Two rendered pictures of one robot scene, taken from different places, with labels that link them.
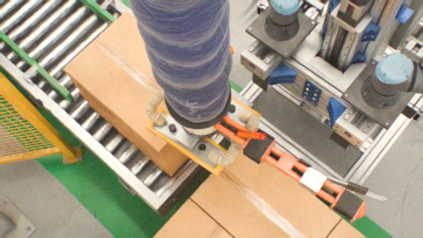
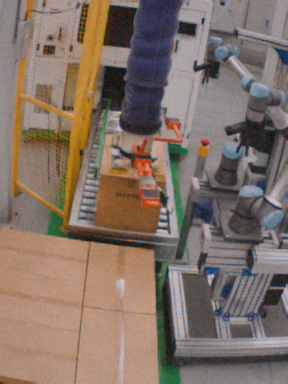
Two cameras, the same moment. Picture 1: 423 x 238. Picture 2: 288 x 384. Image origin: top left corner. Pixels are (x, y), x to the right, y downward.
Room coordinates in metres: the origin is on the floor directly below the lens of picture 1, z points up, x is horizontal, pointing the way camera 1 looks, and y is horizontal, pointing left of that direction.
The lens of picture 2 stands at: (-1.22, -1.38, 2.30)
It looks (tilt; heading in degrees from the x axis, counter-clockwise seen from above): 30 degrees down; 34
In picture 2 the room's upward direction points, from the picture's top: 10 degrees clockwise
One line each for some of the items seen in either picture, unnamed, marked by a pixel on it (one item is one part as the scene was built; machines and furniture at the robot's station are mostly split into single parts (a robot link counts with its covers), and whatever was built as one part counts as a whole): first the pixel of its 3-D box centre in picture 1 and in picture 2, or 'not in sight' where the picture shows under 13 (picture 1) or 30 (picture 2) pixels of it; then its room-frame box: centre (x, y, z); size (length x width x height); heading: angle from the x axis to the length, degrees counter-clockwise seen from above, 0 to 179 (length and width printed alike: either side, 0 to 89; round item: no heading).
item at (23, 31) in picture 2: not in sight; (23, 39); (0.76, 1.21, 1.62); 0.20 x 0.05 x 0.30; 39
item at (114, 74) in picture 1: (149, 95); (129, 182); (1.04, 0.25, 0.75); 0.60 x 0.40 x 0.40; 39
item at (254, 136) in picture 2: not in sight; (252, 132); (0.45, -0.74, 1.66); 0.09 x 0.08 x 0.12; 130
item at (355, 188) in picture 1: (341, 180); (161, 192); (0.38, -0.41, 1.24); 0.31 x 0.03 x 0.05; 58
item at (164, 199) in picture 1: (205, 155); (123, 234); (0.76, 0.03, 0.58); 0.70 x 0.03 x 0.06; 129
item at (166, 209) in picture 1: (207, 161); (121, 247); (0.76, 0.03, 0.48); 0.70 x 0.03 x 0.15; 129
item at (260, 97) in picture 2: not in sight; (258, 97); (0.45, -0.74, 1.82); 0.09 x 0.08 x 0.11; 160
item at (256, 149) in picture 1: (258, 146); (141, 160); (0.54, -0.16, 1.24); 0.10 x 0.08 x 0.06; 135
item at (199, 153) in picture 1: (188, 139); (116, 155); (0.65, 0.08, 1.14); 0.34 x 0.10 x 0.05; 45
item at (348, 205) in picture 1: (347, 205); (149, 198); (0.29, -0.41, 1.24); 0.08 x 0.07 x 0.05; 45
